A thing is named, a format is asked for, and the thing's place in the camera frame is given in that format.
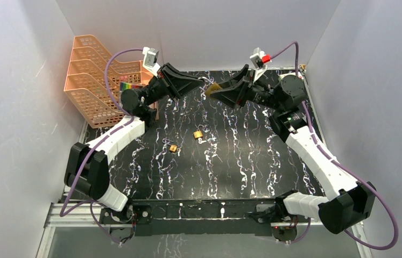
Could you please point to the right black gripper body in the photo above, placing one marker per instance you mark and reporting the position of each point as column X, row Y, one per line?
column 261, row 94

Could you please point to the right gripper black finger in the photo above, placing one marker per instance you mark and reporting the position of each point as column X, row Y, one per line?
column 230, row 97
column 239, row 78

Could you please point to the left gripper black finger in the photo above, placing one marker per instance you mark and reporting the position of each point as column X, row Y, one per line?
column 168, row 72
column 179, row 85

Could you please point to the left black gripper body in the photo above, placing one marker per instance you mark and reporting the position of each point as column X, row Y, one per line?
column 167, row 81

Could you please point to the large brass padlock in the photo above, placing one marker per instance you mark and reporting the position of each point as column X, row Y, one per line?
column 212, row 86

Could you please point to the medium brass padlock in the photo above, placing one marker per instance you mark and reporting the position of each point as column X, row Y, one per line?
column 199, row 134

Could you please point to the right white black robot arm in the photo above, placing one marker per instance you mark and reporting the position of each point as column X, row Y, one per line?
column 346, row 201

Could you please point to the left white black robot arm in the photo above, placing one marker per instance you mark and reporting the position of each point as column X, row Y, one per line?
column 87, row 169

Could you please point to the white green box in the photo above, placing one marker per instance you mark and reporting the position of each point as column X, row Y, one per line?
column 299, row 75

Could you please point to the set of coloured markers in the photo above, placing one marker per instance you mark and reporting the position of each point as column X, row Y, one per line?
column 125, row 86

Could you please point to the small brass padlock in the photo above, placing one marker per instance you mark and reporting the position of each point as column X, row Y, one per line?
column 171, row 145

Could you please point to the orange plastic file organizer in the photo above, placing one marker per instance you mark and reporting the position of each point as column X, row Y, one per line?
column 85, row 84

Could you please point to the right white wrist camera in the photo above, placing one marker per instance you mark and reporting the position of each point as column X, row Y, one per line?
column 260, row 60

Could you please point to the black aluminium base frame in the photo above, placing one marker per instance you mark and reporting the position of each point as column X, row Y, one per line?
column 263, row 217

